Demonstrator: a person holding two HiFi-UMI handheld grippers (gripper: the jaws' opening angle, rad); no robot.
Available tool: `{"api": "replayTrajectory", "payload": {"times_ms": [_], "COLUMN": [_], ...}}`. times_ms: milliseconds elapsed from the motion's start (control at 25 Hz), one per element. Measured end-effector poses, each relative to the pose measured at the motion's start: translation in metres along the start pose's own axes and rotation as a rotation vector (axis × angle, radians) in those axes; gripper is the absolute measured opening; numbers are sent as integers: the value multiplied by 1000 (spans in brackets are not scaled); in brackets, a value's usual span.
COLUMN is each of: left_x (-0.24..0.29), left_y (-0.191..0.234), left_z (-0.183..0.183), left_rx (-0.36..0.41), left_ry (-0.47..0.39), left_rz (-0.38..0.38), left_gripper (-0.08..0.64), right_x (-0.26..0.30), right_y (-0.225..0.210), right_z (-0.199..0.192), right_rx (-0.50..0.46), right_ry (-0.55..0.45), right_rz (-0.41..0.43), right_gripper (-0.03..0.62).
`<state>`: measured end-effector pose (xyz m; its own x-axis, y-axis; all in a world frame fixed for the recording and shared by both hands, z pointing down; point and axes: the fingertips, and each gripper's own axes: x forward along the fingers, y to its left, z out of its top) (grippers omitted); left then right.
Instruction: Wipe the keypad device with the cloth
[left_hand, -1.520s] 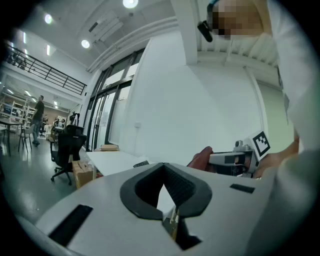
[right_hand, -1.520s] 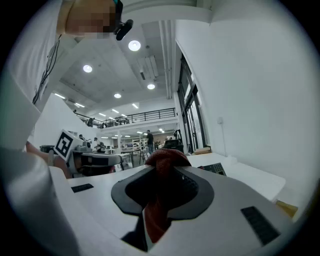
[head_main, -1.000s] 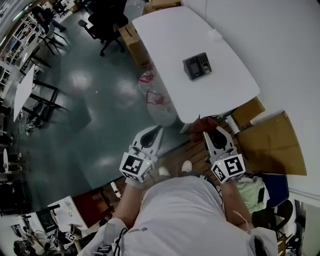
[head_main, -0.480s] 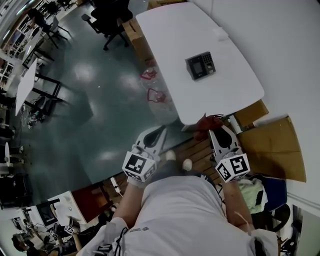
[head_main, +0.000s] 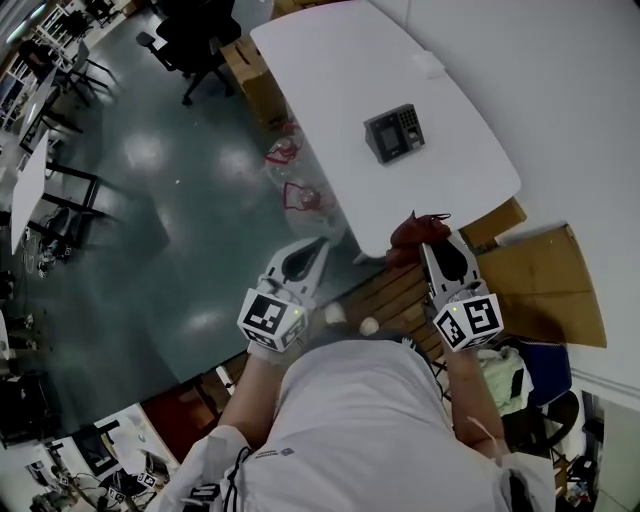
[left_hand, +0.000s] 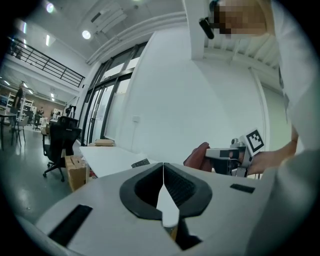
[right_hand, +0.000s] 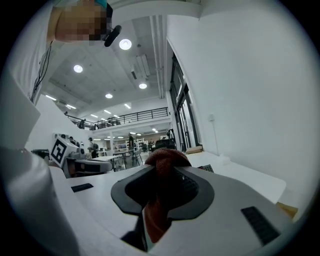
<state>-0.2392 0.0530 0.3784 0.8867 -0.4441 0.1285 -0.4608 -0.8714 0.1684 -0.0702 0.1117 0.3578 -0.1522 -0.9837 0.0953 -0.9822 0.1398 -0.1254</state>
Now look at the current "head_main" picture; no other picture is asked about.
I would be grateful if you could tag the person's right forearm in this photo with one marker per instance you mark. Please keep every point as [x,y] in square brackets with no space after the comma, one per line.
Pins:
[472,395]

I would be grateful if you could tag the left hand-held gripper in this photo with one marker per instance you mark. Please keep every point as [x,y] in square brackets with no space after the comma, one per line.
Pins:
[272,320]

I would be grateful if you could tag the person's white shoe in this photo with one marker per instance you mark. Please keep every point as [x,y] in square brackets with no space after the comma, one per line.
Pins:
[334,313]
[370,326]

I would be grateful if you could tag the person's white shirt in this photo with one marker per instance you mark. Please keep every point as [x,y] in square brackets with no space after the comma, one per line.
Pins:
[360,425]

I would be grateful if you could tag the dark red cloth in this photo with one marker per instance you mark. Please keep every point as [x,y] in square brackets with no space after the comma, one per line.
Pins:
[415,234]

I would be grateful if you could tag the brown cardboard box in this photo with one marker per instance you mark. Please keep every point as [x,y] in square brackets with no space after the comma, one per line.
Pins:
[260,90]

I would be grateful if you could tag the white wristband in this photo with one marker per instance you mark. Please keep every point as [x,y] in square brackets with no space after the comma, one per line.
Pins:
[270,356]

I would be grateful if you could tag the grey chair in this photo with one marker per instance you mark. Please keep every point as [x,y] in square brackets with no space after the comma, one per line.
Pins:
[82,70]

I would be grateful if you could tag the dark red cabinet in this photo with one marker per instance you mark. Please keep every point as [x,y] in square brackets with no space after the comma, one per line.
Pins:
[172,415]

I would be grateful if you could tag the pale green garment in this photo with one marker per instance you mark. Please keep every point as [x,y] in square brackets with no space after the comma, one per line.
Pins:
[502,380]

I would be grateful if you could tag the small white packet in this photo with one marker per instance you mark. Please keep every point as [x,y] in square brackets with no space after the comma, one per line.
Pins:
[426,64]

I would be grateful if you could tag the person's left forearm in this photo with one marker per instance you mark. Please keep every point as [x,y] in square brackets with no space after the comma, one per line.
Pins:
[250,390]

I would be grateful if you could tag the black office chair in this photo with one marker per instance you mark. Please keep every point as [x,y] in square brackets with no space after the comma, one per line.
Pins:
[195,35]

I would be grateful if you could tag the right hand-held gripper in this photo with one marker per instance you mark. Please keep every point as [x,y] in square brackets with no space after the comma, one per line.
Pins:
[467,320]

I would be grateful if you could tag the white cabinet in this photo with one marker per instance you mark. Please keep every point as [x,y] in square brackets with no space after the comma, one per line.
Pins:
[107,445]

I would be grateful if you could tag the grey keypad device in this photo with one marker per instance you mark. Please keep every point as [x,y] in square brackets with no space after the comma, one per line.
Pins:
[395,135]

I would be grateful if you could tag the cardboard piece under table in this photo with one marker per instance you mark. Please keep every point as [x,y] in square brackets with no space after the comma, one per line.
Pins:
[495,222]

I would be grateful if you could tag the white table with black legs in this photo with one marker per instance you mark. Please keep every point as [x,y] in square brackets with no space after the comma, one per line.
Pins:
[30,190]

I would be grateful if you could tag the dark blue chair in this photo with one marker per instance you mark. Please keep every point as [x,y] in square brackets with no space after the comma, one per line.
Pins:
[550,380]

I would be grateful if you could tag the flat cardboard sheet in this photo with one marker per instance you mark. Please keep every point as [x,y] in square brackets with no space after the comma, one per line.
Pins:
[540,285]

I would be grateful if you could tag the wooden slat pallet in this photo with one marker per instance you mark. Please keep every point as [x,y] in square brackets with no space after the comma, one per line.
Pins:
[400,295]

